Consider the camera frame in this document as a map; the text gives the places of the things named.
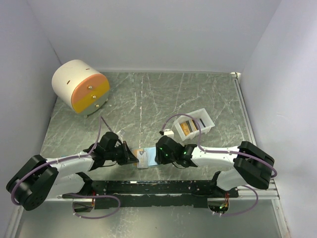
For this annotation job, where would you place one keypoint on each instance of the stack of cards in tray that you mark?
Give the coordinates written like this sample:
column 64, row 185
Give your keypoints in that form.
column 191, row 126

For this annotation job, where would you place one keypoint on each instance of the white plastic card tray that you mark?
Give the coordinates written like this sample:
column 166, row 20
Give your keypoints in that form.
column 198, row 114

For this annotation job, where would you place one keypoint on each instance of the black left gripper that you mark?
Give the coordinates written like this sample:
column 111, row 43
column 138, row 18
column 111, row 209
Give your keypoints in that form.
column 128, row 156

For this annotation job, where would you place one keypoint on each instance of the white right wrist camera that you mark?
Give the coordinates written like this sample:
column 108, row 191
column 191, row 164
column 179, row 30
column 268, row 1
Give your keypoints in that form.
column 167, row 132

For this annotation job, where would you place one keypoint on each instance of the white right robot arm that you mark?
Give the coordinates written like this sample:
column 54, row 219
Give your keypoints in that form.
column 249, row 165

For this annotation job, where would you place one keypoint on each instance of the green card holder wallet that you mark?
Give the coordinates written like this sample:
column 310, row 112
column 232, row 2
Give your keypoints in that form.
column 152, row 155

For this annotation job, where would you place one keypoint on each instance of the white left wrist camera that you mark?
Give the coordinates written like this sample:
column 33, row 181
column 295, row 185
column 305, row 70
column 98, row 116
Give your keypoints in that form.
column 121, row 132

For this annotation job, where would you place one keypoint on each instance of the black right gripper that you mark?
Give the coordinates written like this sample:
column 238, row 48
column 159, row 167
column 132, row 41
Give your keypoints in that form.
column 160, row 159

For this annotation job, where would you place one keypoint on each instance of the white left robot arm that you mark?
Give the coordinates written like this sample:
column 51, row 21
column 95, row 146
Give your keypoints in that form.
column 42, row 178

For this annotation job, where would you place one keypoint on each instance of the round white drawer cabinet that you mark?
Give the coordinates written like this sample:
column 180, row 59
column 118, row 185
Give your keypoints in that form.
column 81, row 87

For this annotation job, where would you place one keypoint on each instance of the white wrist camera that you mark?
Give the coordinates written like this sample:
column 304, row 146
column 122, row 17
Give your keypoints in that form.
column 167, row 132
column 121, row 132

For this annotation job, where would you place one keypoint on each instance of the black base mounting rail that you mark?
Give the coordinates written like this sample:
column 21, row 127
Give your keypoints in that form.
column 158, row 193

